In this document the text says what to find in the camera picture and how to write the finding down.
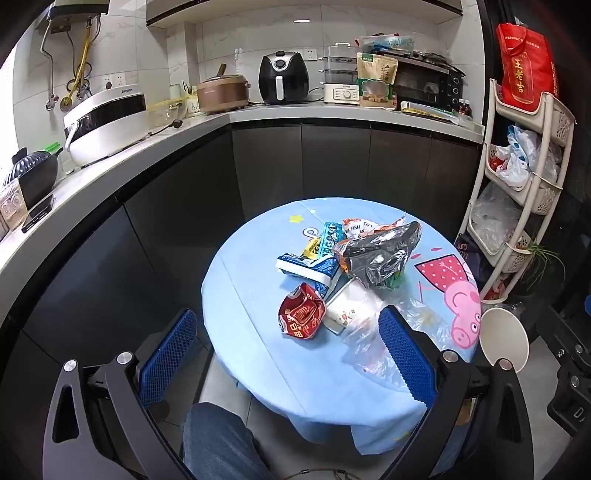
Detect brown rice cooker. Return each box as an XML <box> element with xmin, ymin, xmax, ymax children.
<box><xmin>196</xmin><ymin>73</ymin><xmax>253</xmax><ymax>116</ymax></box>

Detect clear blue package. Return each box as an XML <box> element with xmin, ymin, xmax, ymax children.
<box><xmin>356</xmin><ymin>34</ymin><xmax>417</xmax><ymax>55</ymax></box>

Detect white paper cup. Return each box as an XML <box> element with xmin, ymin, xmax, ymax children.
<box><xmin>323</xmin><ymin>276</ymin><xmax>385</xmax><ymax>336</ymax></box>

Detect silver foil snack bag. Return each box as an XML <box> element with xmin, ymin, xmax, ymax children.
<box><xmin>332</xmin><ymin>220</ymin><xmax>423</xmax><ymax>289</ymax></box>

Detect red snack wrapper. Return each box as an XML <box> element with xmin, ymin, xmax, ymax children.
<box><xmin>278</xmin><ymin>282</ymin><xmax>327</xmax><ymax>341</ymax></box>

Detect black clay pot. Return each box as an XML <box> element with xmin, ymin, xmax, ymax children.
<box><xmin>0</xmin><ymin>147</ymin><xmax>62</xmax><ymax>209</ymax></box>

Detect kitchen counter with dark cabinets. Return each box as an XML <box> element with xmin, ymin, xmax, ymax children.
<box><xmin>0</xmin><ymin>100</ymin><xmax>485</xmax><ymax>416</ymax></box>

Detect white kitchen appliance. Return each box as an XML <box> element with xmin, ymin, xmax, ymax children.
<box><xmin>62</xmin><ymin>88</ymin><xmax>149</xmax><ymax>168</ymax></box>

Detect clear plastic bag in rack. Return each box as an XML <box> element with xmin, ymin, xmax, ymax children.
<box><xmin>471</xmin><ymin>184</ymin><xmax>525</xmax><ymax>251</ymax></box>

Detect spider plant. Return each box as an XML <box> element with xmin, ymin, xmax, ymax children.
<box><xmin>521</xmin><ymin>237</ymin><xmax>567</xmax><ymax>289</ymax></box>

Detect teal gum packet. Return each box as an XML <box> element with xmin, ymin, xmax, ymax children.
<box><xmin>318</xmin><ymin>222</ymin><xmax>343</xmax><ymax>259</ymax></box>

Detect red shopping bag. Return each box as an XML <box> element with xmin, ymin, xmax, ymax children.
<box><xmin>495</xmin><ymin>22</ymin><xmax>556</xmax><ymax>115</ymax></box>

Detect blue cartoon tablecloth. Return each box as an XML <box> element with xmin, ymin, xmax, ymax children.
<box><xmin>201</xmin><ymin>198</ymin><xmax>484</xmax><ymax>456</ymax></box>

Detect metal water hose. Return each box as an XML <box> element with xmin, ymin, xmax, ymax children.
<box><xmin>40</xmin><ymin>18</ymin><xmax>61</xmax><ymax>112</ymax></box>

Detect white trash bin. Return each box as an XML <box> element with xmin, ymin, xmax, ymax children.
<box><xmin>479</xmin><ymin>307</ymin><xmax>530</xmax><ymax>374</ymax></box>

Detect white food steamer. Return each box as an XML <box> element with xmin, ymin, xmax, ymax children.
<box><xmin>320</xmin><ymin>42</ymin><xmax>361</xmax><ymax>105</ymax></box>

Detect yellow gas hose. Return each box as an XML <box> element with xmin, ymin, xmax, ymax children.
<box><xmin>60</xmin><ymin>16</ymin><xmax>100</xmax><ymax>109</ymax></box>

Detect blue white packet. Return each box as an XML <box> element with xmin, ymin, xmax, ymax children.
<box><xmin>276</xmin><ymin>251</ymin><xmax>343</xmax><ymax>288</ymax></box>

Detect white blue plastic bag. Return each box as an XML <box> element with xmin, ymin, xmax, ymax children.
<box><xmin>495</xmin><ymin>124</ymin><xmax>562</xmax><ymax>188</ymax></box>

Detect black power plug cable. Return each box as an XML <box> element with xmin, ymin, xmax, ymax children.
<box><xmin>147</xmin><ymin>118</ymin><xmax>186</xmax><ymax>137</ymax></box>

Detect clear glass container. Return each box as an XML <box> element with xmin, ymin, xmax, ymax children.
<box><xmin>147</xmin><ymin>99</ymin><xmax>186</xmax><ymax>131</ymax></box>

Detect orange white snack bag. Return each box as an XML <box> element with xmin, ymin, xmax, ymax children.
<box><xmin>342</xmin><ymin>216</ymin><xmax>408</xmax><ymax>241</ymax></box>

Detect utensil holder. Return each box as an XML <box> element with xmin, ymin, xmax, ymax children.
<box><xmin>184</xmin><ymin>82</ymin><xmax>205</xmax><ymax>117</ymax></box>

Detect white storage rack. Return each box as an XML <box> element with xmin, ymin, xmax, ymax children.
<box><xmin>465</xmin><ymin>78</ymin><xmax>576</xmax><ymax>288</ymax></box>

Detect person's jeans leg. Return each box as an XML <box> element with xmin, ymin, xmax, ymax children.
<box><xmin>182</xmin><ymin>401</ymin><xmax>274</xmax><ymax>480</ymax></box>

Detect dark blue sack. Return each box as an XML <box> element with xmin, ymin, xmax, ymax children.
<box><xmin>454</xmin><ymin>233</ymin><xmax>491</xmax><ymax>288</ymax></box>

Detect black air fryer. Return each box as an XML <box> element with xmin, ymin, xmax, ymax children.
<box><xmin>257</xmin><ymin>52</ymin><xmax>310</xmax><ymax>106</ymax></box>

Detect black kitchen scale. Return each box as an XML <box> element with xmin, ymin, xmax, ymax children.
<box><xmin>20</xmin><ymin>194</ymin><xmax>57</xmax><ymax>233</ymax></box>

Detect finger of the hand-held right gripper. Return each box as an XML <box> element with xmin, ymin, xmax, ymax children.
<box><xmin>536</xmin><ymin>299</ymin><xmax>591</xmax><ymax>393</ymax></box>

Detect green beige snack bag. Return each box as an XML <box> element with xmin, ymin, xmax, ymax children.
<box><xmin>355</xmin><ymin>52</ymin><xmax>399</xmax><ymax>110</ymax></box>

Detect wall water heater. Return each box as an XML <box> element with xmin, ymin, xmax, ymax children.
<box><xmin>46</xmin><ymin>0</ymin><xmax>105</xmax><ymax>34</ymax></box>

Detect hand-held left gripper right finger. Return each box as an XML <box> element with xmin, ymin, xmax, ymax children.
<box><xmin>379</xmin><ymin>305</ymin><xmax>548</xmax><ymax>480</ymax></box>

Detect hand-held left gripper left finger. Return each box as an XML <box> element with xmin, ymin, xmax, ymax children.
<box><xmin>42</xmin><ymin>308</ymin><xmax>198</xmax><ymax>480</ymax></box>

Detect black toaster oven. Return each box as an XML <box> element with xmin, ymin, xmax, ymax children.
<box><xmin>394</xmin><ymin>54</ymin><xmax>465</xmax><ymax>114</ymax></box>

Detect clear plastic bag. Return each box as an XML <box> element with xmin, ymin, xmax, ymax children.
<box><xmin>342</xmin><ymin>295</ymin><xmax>452</xmax><ymax>385</ymax></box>
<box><xmin>471</xmin><ymin>184</ymin><xmax>525</xmax><ymax>251</ymax></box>

